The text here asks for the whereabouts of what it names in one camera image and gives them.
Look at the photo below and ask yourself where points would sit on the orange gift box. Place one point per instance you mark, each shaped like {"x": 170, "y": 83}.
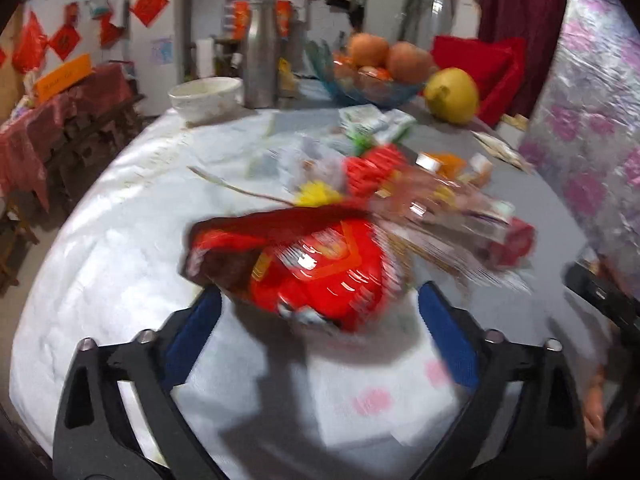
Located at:
{"x": 241, "y": 15}

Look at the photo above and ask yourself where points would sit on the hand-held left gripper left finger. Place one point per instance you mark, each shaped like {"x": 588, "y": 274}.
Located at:
{"x": 192, "y": 332}

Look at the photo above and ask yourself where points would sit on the white ceramic bowl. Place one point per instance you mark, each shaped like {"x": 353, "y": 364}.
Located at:
{"x": 205, "y": 97}

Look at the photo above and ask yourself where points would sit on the long orange box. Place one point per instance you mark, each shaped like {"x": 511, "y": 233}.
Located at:
{"x": 62, "y": 77}

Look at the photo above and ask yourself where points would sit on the blue glass fruit bowl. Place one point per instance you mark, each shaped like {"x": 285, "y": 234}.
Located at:
{"x": 380, "y": 92}

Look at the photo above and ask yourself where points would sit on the red hanging paper item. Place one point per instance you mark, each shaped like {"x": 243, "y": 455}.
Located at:
{"x": 111, "y": 30}

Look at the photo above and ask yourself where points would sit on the yellow wrapper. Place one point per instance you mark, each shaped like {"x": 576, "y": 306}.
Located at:
{"x": 317, "y": 194}

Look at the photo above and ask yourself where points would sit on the person's right hand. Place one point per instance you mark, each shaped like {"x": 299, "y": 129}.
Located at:
{"x": 595, "y": 400}

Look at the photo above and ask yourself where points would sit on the dark red curtain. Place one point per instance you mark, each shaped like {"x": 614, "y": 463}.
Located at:
{"x": 525, "y": 5}

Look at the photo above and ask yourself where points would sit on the red diamond paper decoration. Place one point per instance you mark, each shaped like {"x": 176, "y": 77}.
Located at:
{"x": 149, "y": 6}
{"x": 64, "y": 41}

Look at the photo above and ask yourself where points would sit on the red cloth covered table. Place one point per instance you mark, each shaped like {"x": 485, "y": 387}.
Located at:
{"x": 60, "y": 120}

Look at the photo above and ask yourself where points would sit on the red plastic bag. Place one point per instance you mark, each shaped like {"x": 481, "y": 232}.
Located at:
{"x": 30, "y": 42}

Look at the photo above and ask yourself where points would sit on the wooden chair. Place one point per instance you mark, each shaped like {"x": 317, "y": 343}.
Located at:
{"x": 15, "y": 240}

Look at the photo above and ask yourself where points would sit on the green tissue pack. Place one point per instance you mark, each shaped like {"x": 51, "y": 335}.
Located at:
{"x": 370, "y": 122}

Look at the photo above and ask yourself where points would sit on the small red ornament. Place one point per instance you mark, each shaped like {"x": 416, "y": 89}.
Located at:
{"x": 72, "y": 12}

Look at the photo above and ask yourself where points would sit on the orange cardboard box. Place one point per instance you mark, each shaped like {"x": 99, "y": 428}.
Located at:
{"x": 450, "y": 164}

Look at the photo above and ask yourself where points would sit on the metal bottle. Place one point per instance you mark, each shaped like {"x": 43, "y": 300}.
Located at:
{"x": 260, "y": 60}

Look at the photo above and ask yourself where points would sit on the red snack bag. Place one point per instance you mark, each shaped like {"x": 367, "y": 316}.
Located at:
{"x": 320, "y": 270}

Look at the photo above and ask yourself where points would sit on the blue drawing paper sheet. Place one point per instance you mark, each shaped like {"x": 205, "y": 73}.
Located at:
{"x": 162, "y": 51}

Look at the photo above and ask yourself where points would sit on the floral plastic-wrapped mattress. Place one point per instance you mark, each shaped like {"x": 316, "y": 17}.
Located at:
{"x": 590, "y": 110}

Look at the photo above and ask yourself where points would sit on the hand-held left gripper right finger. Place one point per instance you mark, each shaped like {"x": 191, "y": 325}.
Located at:
{"x": 450, "y": 340}

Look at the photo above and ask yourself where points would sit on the red cushion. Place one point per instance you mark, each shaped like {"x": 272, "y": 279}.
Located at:
{"x": 495, "y": 70}

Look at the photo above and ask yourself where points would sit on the clear plastic packet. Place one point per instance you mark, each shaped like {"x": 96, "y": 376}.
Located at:
{"x": 500, "y": 150}

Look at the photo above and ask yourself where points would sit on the paper towel roll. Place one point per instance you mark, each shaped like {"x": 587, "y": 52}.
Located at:
{"x": 205, "y": 57}

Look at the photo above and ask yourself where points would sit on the white pink-dotted napkin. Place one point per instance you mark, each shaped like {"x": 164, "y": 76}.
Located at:
{"x": 380, "y": 400}

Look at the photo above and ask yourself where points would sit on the yellow pomelo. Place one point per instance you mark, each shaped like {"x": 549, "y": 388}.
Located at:
{"x": 452, "y": 95}

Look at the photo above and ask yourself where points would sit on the yellow plastic bag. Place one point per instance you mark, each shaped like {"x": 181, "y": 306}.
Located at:
{"x": 286, "y": 80}

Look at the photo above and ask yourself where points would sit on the clear plastic wrapper bundle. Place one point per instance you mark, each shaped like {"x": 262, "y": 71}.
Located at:
{"x": 450, "y": 220}

